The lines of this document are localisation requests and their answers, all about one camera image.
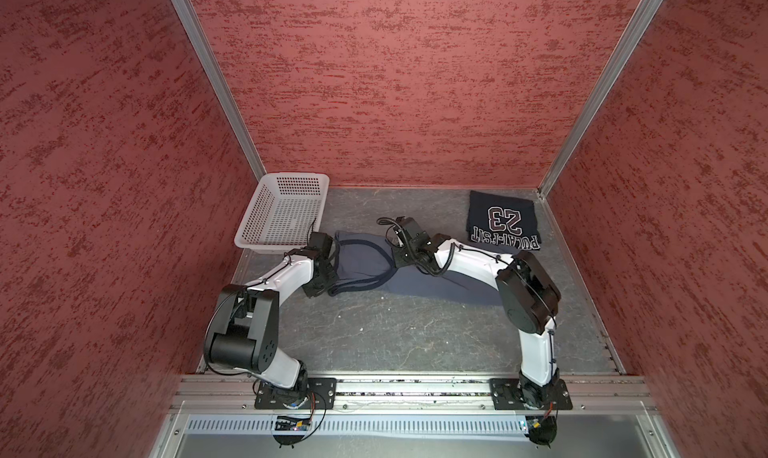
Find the white plastic laundry basket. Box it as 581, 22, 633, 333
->
234, 172, 330, 254

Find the aluminium corner post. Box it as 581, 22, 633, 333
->
537, 0, 665, 200
170, 0, 266, 180

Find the circuit board with wires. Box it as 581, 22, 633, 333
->
526, 415, 558, 448
272, 415, 317, 448

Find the slotted white cable duct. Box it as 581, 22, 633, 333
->
184, 414, 527, 441

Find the left circuit board with wires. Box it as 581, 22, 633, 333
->
272, 415, 317, 448

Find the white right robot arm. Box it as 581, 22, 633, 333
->
391, 234, 561, 409

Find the aluminium front rail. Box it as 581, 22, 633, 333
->
170, 372, 658, 415

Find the grey-blue tank top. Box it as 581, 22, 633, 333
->
328, 231, 502, 306

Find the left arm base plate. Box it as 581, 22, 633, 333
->
253, 377, 338, 411

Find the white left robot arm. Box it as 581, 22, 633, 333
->
202, 248, 337, 407

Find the right circuit board with wires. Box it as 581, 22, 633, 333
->
526, 415, 558, 448

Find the aluminium corner post right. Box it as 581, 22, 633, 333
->
537, 0, 665, 200

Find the navy tank top red trim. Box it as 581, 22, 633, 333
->
466, 191, 542, 253

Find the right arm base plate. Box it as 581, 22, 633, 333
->
488, 377, 573, 411

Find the aluminium corner post left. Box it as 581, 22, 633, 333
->
170, 0, 266, 180

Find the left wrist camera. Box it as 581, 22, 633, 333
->
307, 231, 334, 261

